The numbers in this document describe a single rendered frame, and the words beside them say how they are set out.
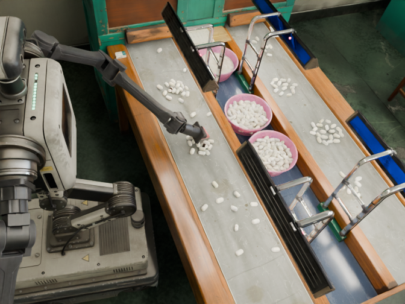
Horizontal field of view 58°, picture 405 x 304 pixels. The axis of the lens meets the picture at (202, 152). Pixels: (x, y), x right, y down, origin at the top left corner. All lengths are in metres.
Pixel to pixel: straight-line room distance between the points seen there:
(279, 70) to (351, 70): 1.58
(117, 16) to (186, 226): 1.29
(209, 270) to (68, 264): 0.71
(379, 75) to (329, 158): 2.05
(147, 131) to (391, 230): 1.27
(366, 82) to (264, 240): 2.44
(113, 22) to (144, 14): 0.19
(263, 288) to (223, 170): 0.58
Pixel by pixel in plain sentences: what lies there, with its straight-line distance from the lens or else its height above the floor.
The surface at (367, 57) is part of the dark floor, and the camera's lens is 4.13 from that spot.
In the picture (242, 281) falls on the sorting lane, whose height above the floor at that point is 0.74.
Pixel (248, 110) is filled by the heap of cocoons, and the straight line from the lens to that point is 2.12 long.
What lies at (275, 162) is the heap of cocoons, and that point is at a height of 0.74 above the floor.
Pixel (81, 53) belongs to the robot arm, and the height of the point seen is 1.20.
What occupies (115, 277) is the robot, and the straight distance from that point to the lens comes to 1.98.
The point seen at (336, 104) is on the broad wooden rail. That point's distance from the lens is 2.30.
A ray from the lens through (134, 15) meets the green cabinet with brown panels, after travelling 2.33.
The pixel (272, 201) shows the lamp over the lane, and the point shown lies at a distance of 1.39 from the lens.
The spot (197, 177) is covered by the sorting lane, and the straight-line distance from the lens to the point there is 1.78.
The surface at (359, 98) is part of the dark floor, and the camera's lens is 3.63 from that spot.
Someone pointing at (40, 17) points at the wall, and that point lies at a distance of 3.28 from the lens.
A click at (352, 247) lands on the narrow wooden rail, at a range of 1.88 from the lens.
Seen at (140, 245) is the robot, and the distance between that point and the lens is 1.91.
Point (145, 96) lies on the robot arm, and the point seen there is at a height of 1.01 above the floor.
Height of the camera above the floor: 2.26
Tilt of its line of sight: 54 degrees down
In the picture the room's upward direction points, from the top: 10 degrees clockwise
